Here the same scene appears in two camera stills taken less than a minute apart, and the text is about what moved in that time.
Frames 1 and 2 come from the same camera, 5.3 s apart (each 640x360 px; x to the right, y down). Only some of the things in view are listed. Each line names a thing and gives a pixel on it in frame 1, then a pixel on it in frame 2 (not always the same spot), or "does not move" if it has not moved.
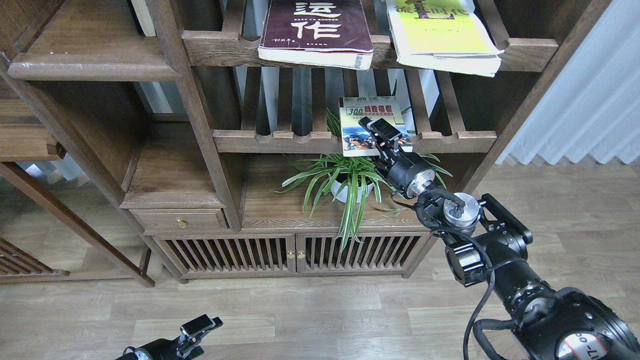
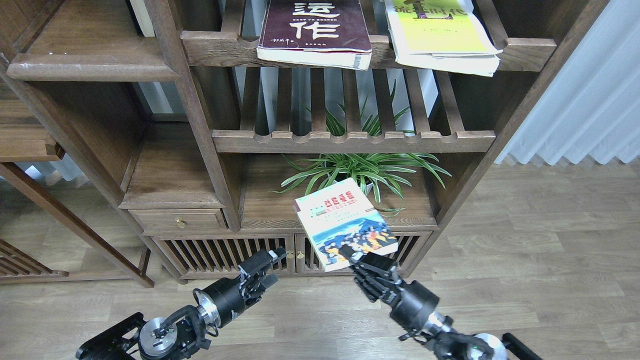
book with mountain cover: (356, 140) → (339, 215)
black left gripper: (185, 346) → (225, 299)
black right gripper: (405, 170) → (410, 304)
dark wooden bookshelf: (165, 103) does not move
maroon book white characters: (331, 34) does not move
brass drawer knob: (181, 222) does not move
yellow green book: (446, 35) does not move
